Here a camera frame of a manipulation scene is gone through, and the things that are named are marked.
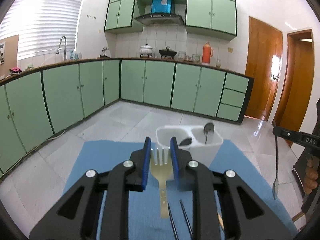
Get light wooden chopstick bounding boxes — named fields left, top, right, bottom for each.
left=217, top=213, right=224, bottom=230

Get silver metal spoon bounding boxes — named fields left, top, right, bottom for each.
left=203, top=122, right=215, bottom=144

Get pale gold plastic fork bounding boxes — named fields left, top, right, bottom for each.
left=150, top=147, right=173, bottom=219

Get dark translucent plastic spoon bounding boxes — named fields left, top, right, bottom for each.
left=179, top=137, right=193, bottom=147

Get chrome kitchen faucet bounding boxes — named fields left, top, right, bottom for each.
left=56, top=35, right=68, bottom=62

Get right human hand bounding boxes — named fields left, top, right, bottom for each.
left=303, top=158, right=318, bottom=194

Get open wooden doorway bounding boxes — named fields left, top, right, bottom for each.
left=272, top=28, right=316, bottom=148

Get blue table mat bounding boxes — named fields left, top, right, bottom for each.
left=62, top=139, right=299, bottom=240

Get white two-compartment utensil holder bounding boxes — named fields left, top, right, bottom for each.
left=156, top=125, right=223, bottom=166

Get closed wooden door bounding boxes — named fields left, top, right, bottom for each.
left=245, top=16, right=283, bottom=121

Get small glass jar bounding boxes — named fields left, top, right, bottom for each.
left=216, top=59, right=221, bottom=68

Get green lower cabinets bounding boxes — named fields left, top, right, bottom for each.
left=1, top=58, right=254, bottom=174

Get green cabinets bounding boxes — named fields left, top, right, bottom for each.
left=105, top=0, right=237, bottom=41
left=1, top=58, right=254, bottom=174

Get orange thermos flask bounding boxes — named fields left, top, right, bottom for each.
left=201, top=42, right=214, bottom=64

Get patterned mug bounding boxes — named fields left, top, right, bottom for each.
left=192, top=54, right=201, bottom=63

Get glass jar on counter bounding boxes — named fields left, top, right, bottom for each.
left=178, top=51, right=186, bottom=61

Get green upper cabinets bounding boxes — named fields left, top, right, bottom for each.
left=105, top=0, right=237, bottom=41

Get black wok with lid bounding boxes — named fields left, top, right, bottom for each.
left=159, top=47, right=177, bottom=60

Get pink cloth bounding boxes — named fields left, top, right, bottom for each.
left=9, top=67, right=22, bottom=75

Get silver kettle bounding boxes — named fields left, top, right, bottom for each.
left=99, top=46, right=110, bottom=58

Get black range hood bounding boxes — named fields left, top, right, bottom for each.
left=135, top=12, right=184, bottom=26

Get white cooking pot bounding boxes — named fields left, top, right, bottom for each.
left=139, top=43, right=153, bottom=58

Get brown cardboard box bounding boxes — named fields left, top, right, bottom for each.
left=0, top=35, right=19, bottom=80

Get blue box above hood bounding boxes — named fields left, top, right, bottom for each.
left=151, top=0, right=175, bottom=13

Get white window blinds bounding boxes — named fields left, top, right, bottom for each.
left=1, top=0, right=82, bottom=60

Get bamboo chair frame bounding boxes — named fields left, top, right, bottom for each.
left=292, top=211, right=305, bottom=222

